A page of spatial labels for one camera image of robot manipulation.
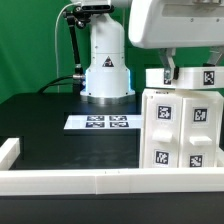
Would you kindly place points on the white flat tagged panel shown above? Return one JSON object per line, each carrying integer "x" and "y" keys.
{"x": 103, "y": 122}

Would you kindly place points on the white small panel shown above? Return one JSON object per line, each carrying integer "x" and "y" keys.
{"x": 162, "y": 129}
{"x": 200, "y": 131}

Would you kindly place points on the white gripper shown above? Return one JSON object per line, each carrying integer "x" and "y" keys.
{"x": 170, "y": 24}

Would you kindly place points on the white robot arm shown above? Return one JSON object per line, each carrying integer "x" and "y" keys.
{"x": 107, "y": 78}

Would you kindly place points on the white U-shaped frame fence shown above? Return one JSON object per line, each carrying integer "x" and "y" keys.
{"x": 105, "y": 181}

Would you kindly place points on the white small tagged box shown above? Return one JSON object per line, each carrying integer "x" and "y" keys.
{"x": 190, "y": 78}

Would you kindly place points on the white cabinet box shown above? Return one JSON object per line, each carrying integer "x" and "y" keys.
{"x": 180, "y": 128}

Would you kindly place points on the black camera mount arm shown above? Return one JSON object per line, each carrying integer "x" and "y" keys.
{"x": 78, "y": 76}

